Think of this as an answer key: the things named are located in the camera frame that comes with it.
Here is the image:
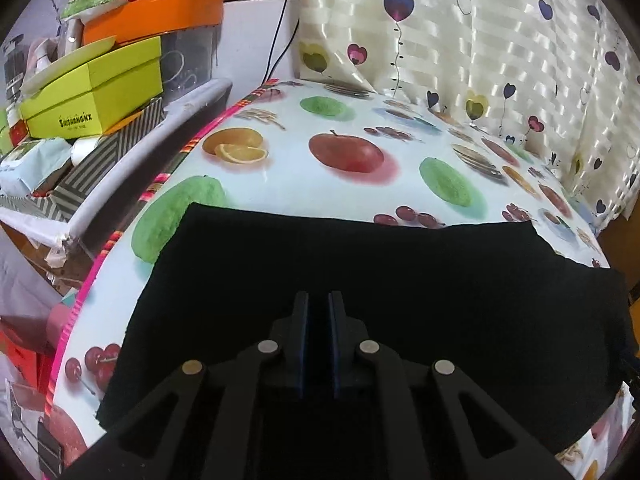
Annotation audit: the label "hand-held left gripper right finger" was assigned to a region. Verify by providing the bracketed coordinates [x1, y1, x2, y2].
[327, 290, 576, 480]

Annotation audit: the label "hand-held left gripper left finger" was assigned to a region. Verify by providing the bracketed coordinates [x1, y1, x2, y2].
[65, 290, 311, 480]

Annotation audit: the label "black pants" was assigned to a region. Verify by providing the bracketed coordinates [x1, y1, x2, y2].
[95, 203, 640, 461]

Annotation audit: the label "fruit print tablecloth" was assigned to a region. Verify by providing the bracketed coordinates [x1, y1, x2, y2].
[37, 79, 636, 480]

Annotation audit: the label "white shelf board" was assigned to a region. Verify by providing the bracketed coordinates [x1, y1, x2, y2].
[0, 79, 234, 251]

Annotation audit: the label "grey striped box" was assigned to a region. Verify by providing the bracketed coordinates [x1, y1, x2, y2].
[0, 97, 167, 223]

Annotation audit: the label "black binder clip red cards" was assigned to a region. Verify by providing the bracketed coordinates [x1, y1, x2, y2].
[36, 420, 64, 478]

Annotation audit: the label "white paper roll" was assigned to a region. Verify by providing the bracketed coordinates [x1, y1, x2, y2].
[71, 137, 109, 167]

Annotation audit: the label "lime green cardboard box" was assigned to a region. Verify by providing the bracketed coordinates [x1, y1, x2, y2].
[20, 36, 164, 139]

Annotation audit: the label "light blue packet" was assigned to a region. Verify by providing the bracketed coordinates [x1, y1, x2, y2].
[0, 138, 73, 198]

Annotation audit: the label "heart print cream curtain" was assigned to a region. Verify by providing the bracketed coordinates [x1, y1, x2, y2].
[298, 0, 640, 221]

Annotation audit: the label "orange lidded clear container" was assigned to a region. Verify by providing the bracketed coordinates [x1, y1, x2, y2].
[82, 0, 224, 97]

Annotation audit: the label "pale green box lid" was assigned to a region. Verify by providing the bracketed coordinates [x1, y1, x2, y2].
[20, 36, 118, 95]

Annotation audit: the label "dark jar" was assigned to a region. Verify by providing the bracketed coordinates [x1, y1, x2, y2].
[4, 35, 28, 100]

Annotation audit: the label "black cable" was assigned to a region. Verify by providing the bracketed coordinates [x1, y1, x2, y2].
[269, 30, 301, 81]
[260, 0, 301, 86]

